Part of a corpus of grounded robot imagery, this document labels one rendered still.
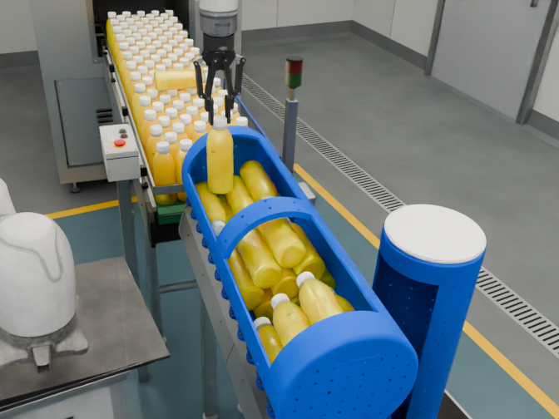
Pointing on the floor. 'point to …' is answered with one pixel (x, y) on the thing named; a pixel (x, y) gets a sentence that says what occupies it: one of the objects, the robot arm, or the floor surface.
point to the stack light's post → (289, 132)
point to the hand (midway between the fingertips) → (219, 110)
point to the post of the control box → (129, 243)
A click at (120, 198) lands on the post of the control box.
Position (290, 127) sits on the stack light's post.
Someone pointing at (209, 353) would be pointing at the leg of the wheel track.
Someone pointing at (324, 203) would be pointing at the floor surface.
